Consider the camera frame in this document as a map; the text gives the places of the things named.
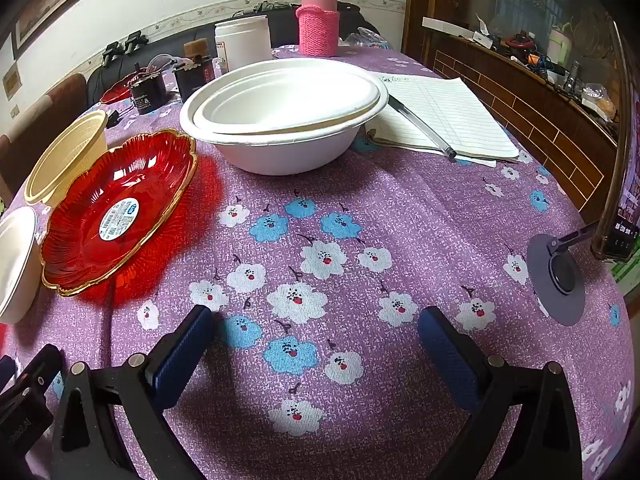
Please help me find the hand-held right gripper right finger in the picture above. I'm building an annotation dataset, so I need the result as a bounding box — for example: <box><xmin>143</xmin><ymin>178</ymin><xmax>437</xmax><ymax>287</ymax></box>
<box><xmin>417</xmin><ymin>306</ymin><xmax>583</xmax><ymax>480</ymax></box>

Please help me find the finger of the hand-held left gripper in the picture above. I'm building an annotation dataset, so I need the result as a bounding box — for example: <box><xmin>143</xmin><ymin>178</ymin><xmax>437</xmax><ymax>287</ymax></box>
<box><xmin>0</xmin><ymin>344</ymin><xmax>66</xmax><ymax>461</ymax></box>

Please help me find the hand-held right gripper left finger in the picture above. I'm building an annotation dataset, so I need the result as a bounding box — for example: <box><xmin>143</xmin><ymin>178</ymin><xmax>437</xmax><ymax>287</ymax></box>
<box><xmin>52</xmin><ymin>305</ymin><xmax>216</xmax><ymax>480</ymax></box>

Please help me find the red glass plate gold rim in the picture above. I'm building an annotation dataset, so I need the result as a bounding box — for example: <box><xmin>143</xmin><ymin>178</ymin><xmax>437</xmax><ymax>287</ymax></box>
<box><xmin>40</xmin><ymin>128</ymin><xmax>198</xmax><ymax>297</ymax></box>

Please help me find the large white paper bowl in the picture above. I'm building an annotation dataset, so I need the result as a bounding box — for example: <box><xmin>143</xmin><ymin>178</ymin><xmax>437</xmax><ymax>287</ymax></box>
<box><xmin>179</xmin><ymin>57</ymin><xmax>390</xmax><ymax>177</ymax></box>

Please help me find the small white paper bowl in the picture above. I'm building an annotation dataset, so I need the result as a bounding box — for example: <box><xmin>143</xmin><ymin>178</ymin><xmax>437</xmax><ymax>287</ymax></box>
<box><xmin>0</xmin><ymin>206</ymin><xmax>42</xmax><ymax>324</ymax></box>

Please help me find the grey round stand base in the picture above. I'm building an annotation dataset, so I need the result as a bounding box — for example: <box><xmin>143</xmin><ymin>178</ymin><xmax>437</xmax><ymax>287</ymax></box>
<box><xmin>527</xmin><ymin>222</ymin><xmax>601</xmax><ymax>327</ymax></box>

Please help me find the purple floral tablecloth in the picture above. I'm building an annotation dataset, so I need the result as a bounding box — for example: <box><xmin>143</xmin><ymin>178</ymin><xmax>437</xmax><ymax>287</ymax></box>
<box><xmin>0</xmin><ymin>42</ymin><xmax>640</xmax><ymax>480</ymax></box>

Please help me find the green white box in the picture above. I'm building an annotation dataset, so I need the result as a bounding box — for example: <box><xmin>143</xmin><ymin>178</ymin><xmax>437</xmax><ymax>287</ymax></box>
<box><xmin>612</xmin><ymin>259</ymin><xmax>640</xmax><ymax>307</ymax></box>

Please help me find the black ballpoint pen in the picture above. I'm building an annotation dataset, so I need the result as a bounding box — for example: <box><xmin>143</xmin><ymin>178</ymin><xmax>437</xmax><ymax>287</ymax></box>
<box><xmin>387</xmin><ymin>95</ymin><xmax>457</xmax><ymax>161</ymax></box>

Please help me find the beige plastic bowl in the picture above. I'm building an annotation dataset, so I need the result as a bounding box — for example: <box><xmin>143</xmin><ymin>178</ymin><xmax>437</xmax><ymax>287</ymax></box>
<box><xmin>24</xmin><ymin>109</ymin><xmax>110</xmax><ymax>208</ymax></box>

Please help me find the lined notebook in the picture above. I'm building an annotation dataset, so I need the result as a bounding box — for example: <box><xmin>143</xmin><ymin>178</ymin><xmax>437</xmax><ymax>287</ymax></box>
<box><xmin>365</xmin><ymin>74</ymin><xmax>521</xmax><ymax>166</ymax></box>

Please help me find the wooden cabinet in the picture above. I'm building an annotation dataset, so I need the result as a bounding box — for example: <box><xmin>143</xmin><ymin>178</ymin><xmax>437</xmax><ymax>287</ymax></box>
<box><xmin>402</xmin><ymin>0</ymin><xmax>632</xmax><ymax>211</ymax></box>

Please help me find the dark glass jar left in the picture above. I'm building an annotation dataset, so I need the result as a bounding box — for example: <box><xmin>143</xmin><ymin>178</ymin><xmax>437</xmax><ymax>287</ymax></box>
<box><xmin>129</xmin><ymin>67</ymin><xmax>167</xmax><ymax>114</ymax></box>

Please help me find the dark glass jar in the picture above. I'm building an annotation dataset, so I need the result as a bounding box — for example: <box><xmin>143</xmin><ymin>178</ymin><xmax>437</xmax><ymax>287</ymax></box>
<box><xmin>172</xmin><ymin>60</ymin><xmax>217</xmax><ymax>104</ymax></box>
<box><xmin>129</xmin><ymin>67</ymin><xmax>167</xmax><ymax>114</ymax></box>

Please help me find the plain red plate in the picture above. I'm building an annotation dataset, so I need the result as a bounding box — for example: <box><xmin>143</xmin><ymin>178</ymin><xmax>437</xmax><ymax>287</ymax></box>
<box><xmin>99</xmin><ymin>76</ymin><xmax>136</xmax><ymax>105</ymax></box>

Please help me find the dark glass jar right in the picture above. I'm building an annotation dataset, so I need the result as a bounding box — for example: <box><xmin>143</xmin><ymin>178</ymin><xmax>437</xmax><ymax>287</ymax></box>
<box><xmin>172</xmin><ymin>60</ymin><xmax>217</xmax><ymax>104</ymax></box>

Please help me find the brown chair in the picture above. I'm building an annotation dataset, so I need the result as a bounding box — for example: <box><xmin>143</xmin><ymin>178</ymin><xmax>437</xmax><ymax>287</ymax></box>
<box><xmin>0</xmin><ymin>74</ymin><xmax>88</xmax><ymax>206</ymax></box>

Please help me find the white plastic jar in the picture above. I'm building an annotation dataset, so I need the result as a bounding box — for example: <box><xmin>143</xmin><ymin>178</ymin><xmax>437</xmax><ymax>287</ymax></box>
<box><xmin>214</xmin><ymin>15</ymin><xmax>272</xmax><ymax>73</ymax></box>

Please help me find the clear plastic bag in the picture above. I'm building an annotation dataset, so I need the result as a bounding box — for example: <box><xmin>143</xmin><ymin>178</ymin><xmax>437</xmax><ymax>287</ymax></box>
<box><xmin>342</xmin><ymin>27</ymin><xmax>391</xmax><ymax>52</ymax></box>

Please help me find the flat white box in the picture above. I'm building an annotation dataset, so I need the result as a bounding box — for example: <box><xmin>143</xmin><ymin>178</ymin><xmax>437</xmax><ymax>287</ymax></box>
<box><xmin>422</xmin><ymin>16</ymin><xmax>476</xmax><ymax>41</ymax></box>

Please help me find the dark sofa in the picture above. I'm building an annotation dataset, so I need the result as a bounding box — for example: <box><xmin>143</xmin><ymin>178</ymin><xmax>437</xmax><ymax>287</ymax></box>
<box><xmin>87</xmin><ymin>2</ymin><xmax>396</xmax><ymax>106</ymax></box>

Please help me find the bottle with pink knit sleeve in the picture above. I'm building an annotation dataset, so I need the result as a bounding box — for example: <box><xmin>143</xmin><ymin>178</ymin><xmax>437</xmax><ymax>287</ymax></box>
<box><xmin>295</xmin><ymin>0</ymin><xmax>341</xmax><ymax>57</ymax></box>

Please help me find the beige wall switch panel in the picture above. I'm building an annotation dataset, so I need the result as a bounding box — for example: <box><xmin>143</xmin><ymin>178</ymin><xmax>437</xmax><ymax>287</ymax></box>
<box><xmin>2</xmin><ymin>67</ymin><xmax>21</xmax><ymax>101</ymax></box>

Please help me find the red cable coil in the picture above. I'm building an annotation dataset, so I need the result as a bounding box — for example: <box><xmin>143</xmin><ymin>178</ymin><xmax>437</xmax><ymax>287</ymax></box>
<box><xmin>501</xmin><ymin>32</ymin><xmax>532</xmax><ymax>57</ymax></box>

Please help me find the framed wall picture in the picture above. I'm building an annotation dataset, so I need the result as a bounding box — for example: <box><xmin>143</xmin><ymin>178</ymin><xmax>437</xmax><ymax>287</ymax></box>
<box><xmin>12</xmin><ymin>0</ymin><xmax>151</xmax><ymax>53</ymax></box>

